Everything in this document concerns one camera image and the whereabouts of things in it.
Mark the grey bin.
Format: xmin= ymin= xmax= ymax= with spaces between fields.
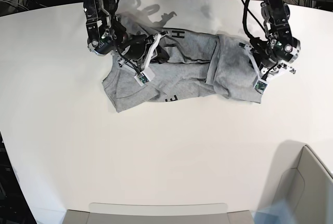
xmin=269 ymin=144 xmax=333 ymax=224
xmin=63 ymin=203 xmax=254 ymax=223

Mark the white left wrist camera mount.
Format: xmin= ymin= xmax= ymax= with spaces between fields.
xmin=239 ymin=42 xmax=296 ymax=94

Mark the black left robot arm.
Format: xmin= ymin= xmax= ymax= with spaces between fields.
xmin=242 ymin=0 xmax=301 ymax=78

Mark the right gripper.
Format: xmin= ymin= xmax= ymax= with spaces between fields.
xmin=121 ymin=34 xmax=170 ymax=64

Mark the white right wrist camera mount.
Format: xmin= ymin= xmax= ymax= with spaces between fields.
xmin=118 ymin=31 xmax=169 ymax=86

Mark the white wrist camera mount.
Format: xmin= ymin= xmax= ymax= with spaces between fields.
xmin=239 ymin=42 xmax=296 ymax=94
xmin=118 ymin=31 xmax=169 ymax=86

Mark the grey T-shirt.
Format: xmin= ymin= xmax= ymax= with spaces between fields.
xmin=102 ymin=28 xmax=262 ymax=112

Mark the blue cloth in corner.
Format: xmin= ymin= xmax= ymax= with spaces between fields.
xmin=252 ymin=200 xmax=298 ymax=224

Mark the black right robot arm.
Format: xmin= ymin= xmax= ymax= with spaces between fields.
xmin=83 ymin=0 xmax=170 ymax=69

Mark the grey bin right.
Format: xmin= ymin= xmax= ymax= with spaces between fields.
xmin=269 ymin=144 xmax=333 ymax=224

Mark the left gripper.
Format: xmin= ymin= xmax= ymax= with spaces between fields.
xmin=251 ymin=43 xmax=285 ymax=68

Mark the grey bin front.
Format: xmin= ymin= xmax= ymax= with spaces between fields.
xmin=63 ymin=203 xmax=254 ymax=223

